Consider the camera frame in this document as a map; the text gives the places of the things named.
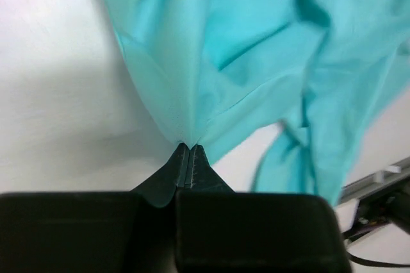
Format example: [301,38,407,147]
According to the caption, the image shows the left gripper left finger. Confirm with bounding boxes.
[1,144,188,272]

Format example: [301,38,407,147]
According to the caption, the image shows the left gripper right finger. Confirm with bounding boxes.
[175,145,352,272]

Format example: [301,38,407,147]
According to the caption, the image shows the teal t shirt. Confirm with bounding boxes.
[104,0,409,204]

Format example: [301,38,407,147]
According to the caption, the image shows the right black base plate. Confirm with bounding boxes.
[343,179,409,241]

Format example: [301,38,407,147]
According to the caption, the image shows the aluminium rail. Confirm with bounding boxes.
[339,157,409,204]

